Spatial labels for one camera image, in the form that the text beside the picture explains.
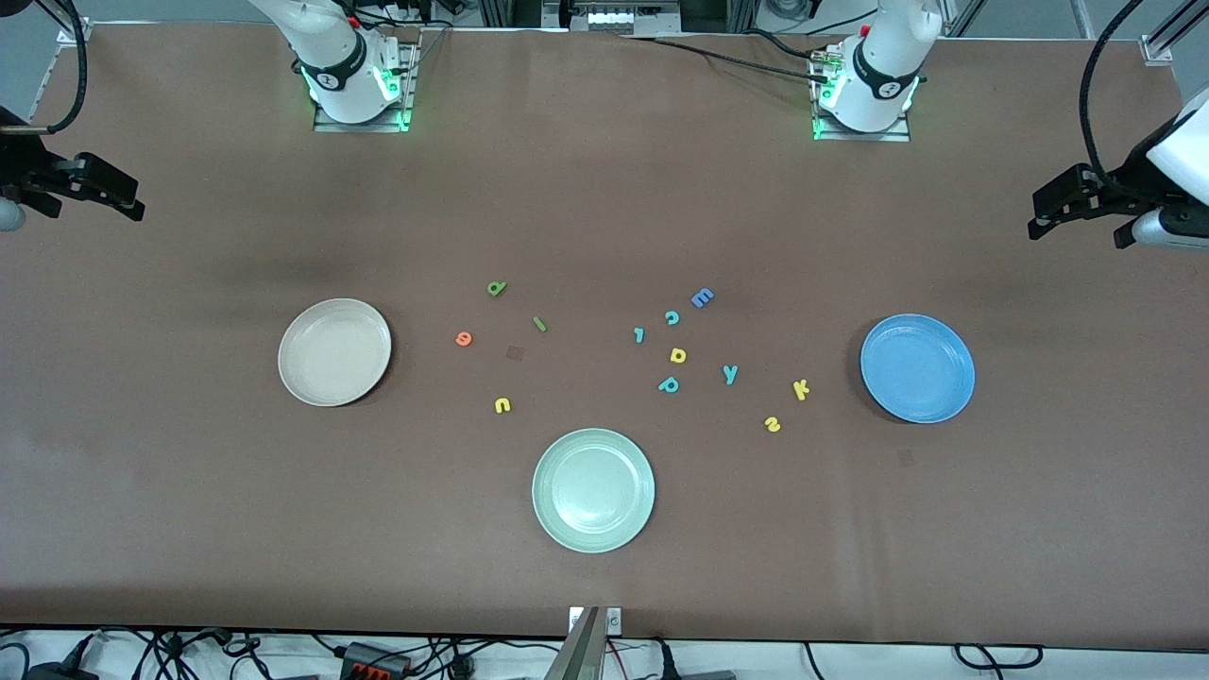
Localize blue plate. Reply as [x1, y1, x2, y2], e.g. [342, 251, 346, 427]
[860, 314, 976, 424]

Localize beige brown plate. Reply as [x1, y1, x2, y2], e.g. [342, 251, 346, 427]
[278, 298, 393, 408]

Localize brown table cover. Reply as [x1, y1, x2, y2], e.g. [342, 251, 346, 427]
[0, 21, 1209, 653]

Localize silver connector block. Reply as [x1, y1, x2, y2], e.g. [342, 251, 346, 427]
[584, 5, 683, 37]

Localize black orange power strip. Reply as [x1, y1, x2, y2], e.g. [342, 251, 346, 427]
[342, 641, 414, 679]

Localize pale green plate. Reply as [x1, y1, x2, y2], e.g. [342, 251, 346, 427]
[532, 428, 656, 554]

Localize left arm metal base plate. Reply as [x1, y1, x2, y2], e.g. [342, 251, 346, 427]
[809, 47, 913, 144]

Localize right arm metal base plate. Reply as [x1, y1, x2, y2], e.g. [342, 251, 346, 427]
[313, 42, 417, 134]

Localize thin black table cable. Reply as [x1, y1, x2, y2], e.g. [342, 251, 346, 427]
[741, 26, 832, 62]

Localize long black table cable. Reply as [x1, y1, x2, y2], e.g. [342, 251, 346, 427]
[628, 36, 834, 84]

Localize black looped cable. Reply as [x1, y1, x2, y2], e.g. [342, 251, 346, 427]
[952, 643, 1045, 672]

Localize tangled black cables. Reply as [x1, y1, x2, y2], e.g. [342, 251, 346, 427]
[57, 628, 341, 680]

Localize grey metal camera post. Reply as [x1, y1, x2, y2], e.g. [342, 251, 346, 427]
[551, 606, 605, 680]

